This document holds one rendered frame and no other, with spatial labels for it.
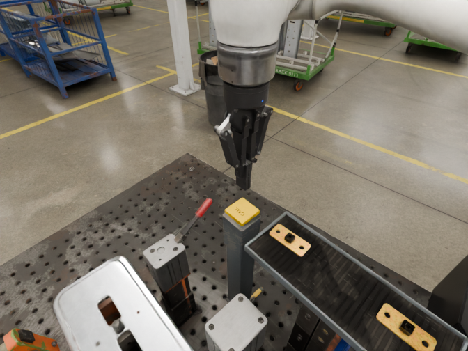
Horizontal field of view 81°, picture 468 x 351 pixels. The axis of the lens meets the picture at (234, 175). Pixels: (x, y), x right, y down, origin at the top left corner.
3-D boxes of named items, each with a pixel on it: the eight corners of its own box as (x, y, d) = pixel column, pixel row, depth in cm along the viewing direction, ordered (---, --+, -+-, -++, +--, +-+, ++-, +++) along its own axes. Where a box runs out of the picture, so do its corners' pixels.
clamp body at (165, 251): (160, 312, 92) (134, 250, 68) (187, 290, 97) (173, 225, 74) (176, 335, 86) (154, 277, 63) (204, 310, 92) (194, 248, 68)
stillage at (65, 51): (26, 76, 423) (-9, 5, 361) (76, 63, 470) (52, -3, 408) (65, 99, 367) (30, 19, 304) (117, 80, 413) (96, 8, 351)
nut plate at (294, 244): (268, 234, 59) (268, 230, 59) (278, 223, 61) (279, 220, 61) (301, 258, 55) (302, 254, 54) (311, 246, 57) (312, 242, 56)
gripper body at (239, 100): (248, 65, 48) (246, 112, 54) (210, 78, 44) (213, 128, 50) (281, 76, 44) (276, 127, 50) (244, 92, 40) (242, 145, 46)
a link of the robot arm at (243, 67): (203, 38, 40) (206, 79, 44) (247, 53, 35) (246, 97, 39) (246, 28, 45) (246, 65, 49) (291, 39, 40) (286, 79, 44)
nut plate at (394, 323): (375, 317, 46) (377, 315, 46) (384, 302, 48) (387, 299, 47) (428, 360, 42) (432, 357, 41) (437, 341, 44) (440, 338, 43)
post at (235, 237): (223, 298, 95) (219, 214, 66) (239, 283, 99) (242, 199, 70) (239, 315, 91) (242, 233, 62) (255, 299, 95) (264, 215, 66)
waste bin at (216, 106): (193, 121, 322) (185, 57, 274) (223, 105, 353) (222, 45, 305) (224, 137, 297) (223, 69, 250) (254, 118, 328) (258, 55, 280)
